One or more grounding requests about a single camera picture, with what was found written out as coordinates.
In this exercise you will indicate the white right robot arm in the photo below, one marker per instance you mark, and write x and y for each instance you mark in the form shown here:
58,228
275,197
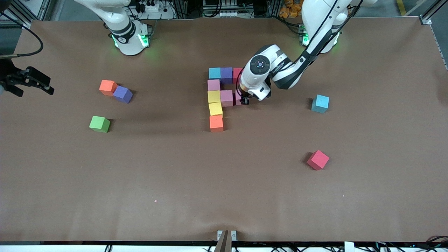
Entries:
129,42

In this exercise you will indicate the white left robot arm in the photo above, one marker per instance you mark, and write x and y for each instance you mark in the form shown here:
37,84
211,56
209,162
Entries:
290,70

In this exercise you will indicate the table cover sheet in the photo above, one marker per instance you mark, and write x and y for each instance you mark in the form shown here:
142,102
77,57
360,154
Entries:
210,182

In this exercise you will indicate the cyan foam cube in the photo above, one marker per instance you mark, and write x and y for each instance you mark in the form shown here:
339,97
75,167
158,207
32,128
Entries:
320,103
214,72

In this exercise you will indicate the pale pink foam cube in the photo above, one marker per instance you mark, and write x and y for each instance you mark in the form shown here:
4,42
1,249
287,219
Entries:
226,98
237,101
214,85

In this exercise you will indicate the orange foam cube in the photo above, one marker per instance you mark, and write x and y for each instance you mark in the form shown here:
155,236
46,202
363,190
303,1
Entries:
107,86
216,123

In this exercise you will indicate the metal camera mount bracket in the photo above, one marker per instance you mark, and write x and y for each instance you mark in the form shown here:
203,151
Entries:
226,241

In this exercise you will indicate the white power strip with plugs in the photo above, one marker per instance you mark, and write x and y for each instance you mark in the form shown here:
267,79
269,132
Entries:
154,7

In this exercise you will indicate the aluminium frame profile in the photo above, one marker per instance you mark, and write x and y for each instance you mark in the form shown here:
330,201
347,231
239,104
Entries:
425,20
27,24

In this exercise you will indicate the yellow foam cube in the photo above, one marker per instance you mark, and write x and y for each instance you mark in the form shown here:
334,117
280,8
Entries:
215,109
214,96

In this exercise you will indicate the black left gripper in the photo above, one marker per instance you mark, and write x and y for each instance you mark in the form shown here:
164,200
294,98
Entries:
244,101

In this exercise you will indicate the deep pink foam cube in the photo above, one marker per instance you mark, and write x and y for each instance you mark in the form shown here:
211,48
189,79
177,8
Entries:
318,159
237,74

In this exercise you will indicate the green foam cube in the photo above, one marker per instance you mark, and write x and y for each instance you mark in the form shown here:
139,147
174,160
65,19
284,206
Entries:
99,123

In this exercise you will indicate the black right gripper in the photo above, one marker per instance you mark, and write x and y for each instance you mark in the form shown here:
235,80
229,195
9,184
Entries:
7,76

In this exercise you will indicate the purple foam cube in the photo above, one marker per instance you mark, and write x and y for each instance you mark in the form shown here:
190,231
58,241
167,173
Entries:
123,93
226,75

